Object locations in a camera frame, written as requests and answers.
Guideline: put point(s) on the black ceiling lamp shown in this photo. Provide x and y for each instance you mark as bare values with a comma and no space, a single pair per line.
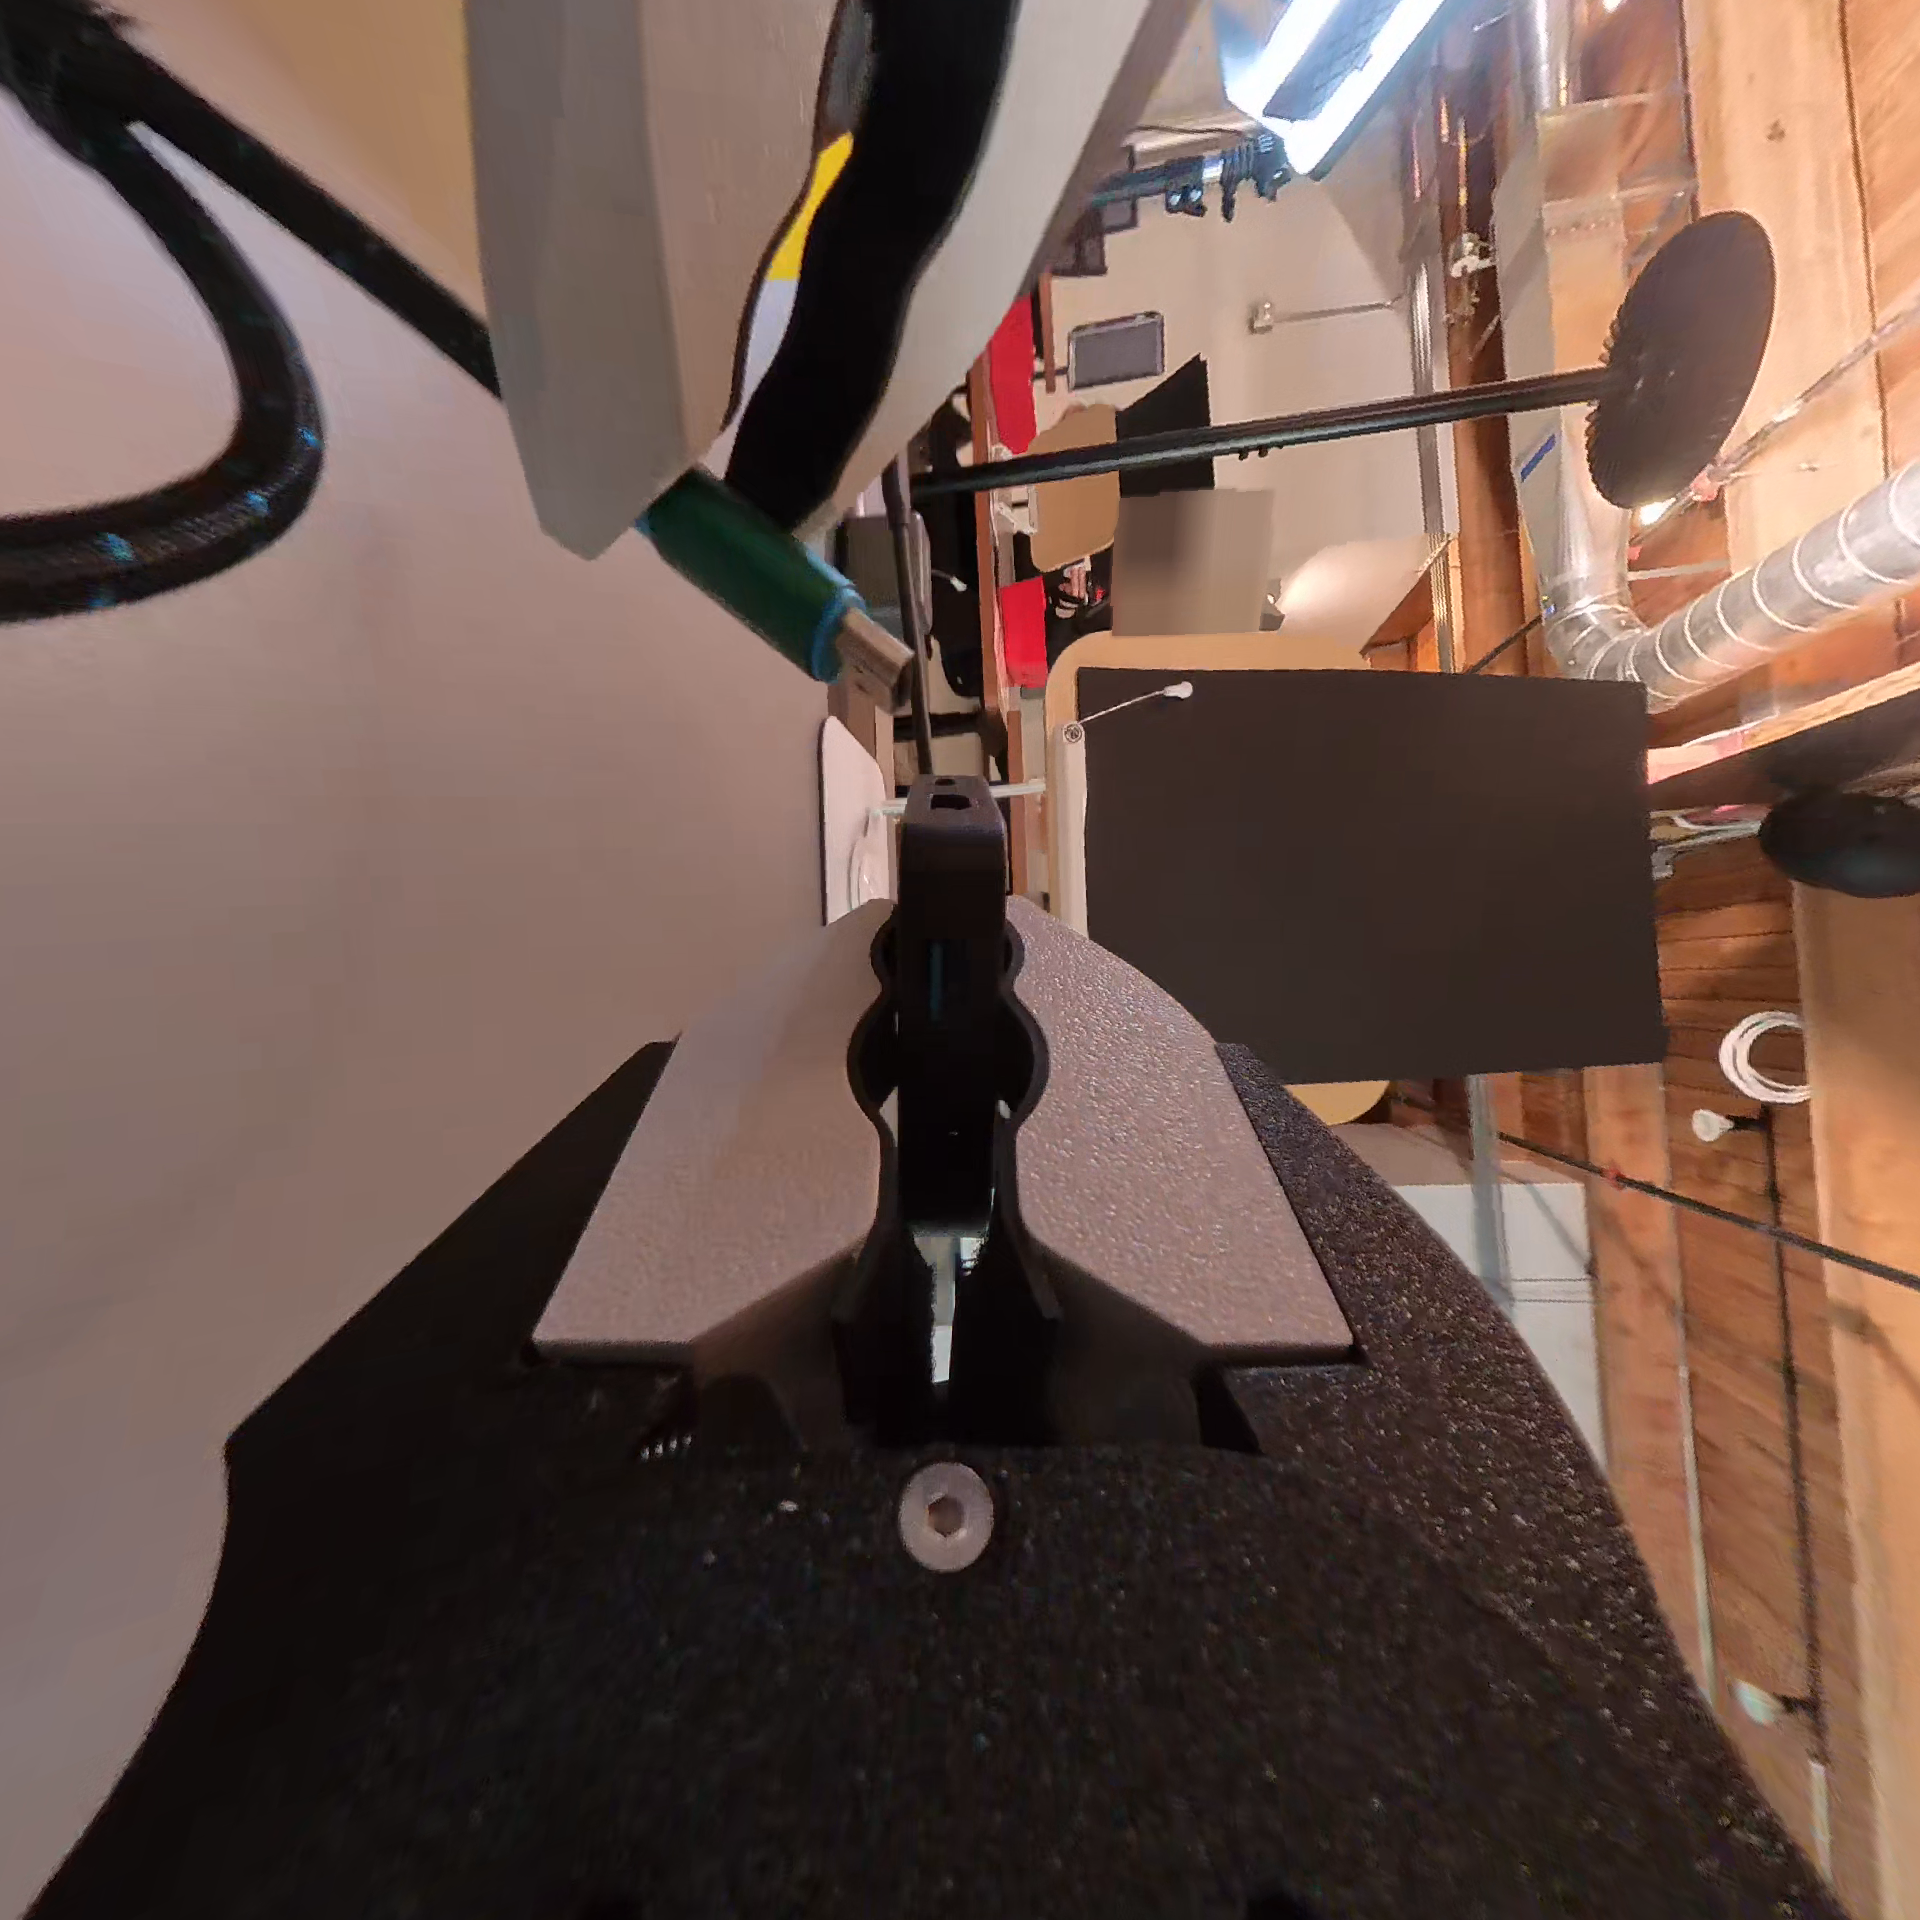
1845,845

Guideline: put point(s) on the black hub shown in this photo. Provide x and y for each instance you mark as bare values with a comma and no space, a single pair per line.
954,870

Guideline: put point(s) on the black pole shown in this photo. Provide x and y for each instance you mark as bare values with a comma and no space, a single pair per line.
1350,416

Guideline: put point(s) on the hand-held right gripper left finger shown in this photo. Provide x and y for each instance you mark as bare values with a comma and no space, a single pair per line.
704,1185

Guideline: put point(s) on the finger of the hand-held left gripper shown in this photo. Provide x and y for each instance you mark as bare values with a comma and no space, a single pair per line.
1051,150
629,225

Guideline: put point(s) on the silver air duct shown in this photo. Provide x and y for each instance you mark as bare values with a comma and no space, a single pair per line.
1799,578

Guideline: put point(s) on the black sheet wooden board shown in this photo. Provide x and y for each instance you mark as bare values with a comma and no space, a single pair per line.
1350,870

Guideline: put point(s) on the studio light panel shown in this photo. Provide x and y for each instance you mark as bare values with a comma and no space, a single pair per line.
1319,75

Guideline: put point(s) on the plain wooden board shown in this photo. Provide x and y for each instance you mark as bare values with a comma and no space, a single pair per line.
1072,511

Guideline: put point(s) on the black light stand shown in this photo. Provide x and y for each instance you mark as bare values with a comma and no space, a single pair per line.
1202,181

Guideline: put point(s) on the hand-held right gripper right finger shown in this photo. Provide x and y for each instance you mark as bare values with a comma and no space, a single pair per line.
1186,1185

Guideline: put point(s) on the small framed screen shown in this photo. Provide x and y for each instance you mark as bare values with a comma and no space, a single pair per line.
1118,351

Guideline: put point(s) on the red plastic bin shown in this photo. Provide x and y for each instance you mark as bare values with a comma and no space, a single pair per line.
1022,630
1016,376

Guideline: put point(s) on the grey desk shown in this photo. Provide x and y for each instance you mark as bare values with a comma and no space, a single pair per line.
375,974

